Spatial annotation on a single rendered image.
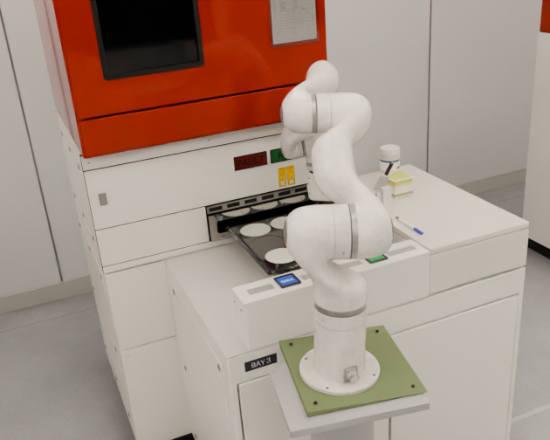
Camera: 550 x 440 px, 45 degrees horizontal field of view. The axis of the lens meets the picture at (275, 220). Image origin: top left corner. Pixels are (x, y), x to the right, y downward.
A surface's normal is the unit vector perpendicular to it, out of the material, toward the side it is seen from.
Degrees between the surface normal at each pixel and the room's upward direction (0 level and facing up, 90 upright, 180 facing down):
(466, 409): 90
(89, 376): 0
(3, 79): 90
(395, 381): 3
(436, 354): 90
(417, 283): 90
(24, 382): 0
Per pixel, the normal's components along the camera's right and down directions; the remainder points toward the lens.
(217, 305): -0.07, -0.91
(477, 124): 0.40, 0.35
